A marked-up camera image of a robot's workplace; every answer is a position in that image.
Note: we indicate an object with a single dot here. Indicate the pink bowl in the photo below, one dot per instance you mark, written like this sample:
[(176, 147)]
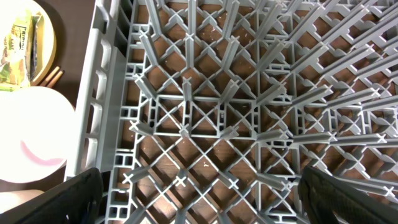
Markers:
[(37, 125)]

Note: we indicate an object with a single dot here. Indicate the green snack wrapper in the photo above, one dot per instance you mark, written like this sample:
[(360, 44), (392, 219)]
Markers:
[(18, 48)]

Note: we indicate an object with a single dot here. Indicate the grey dishwasher rack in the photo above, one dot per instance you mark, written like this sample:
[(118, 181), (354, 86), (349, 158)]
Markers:
[(209, 111)]

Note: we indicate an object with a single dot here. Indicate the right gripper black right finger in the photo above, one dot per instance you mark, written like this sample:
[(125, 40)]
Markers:
[(326, 198)]

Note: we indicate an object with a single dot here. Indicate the wooden chopstick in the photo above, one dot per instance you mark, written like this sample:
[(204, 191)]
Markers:
[(50, 76), (55, 79)]

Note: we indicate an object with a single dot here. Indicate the yellow plate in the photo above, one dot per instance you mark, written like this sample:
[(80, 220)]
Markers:
[(46, 38)]

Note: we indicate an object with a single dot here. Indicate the cream white cup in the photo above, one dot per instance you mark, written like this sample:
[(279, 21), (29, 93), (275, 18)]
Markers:
[(13, 199)]

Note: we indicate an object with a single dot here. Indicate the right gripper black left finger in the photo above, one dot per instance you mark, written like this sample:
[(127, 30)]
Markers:
[(76, 200)]

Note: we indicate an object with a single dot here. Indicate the dark brown tray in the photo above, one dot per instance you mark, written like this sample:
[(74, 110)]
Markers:
[(72, 20)]

